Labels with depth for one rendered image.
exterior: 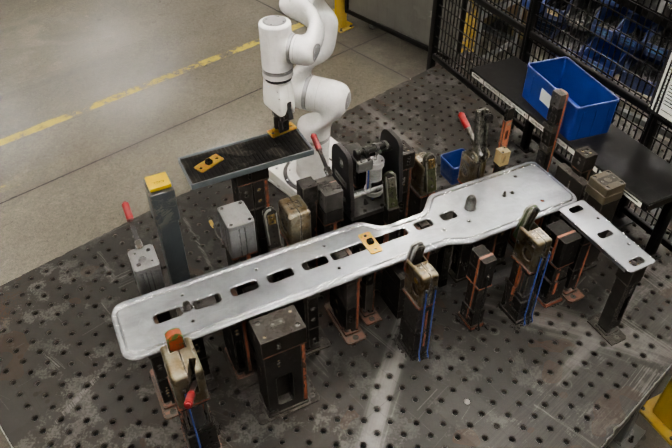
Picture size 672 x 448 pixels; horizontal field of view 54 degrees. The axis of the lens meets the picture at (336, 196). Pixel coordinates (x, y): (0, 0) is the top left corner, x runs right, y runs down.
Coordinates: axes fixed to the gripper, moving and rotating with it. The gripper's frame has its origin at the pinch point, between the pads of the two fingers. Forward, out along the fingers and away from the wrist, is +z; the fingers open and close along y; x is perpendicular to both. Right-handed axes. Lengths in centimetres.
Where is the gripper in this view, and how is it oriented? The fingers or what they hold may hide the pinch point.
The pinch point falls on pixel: (281, 123)
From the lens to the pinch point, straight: 189.8
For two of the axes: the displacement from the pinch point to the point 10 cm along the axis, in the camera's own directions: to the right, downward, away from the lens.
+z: 0.0, 7.6, 6.5
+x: 8.1, -3.8, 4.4
